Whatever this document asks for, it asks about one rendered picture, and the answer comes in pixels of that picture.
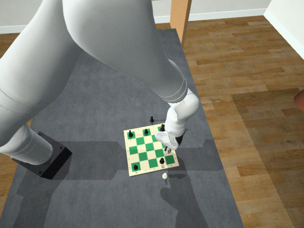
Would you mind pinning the green and cream chessboard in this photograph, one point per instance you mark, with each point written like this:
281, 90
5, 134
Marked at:
145, 151

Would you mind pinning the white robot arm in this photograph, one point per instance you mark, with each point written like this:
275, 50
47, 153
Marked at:
37, 66

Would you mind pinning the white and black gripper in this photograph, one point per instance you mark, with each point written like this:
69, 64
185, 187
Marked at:
170, 138

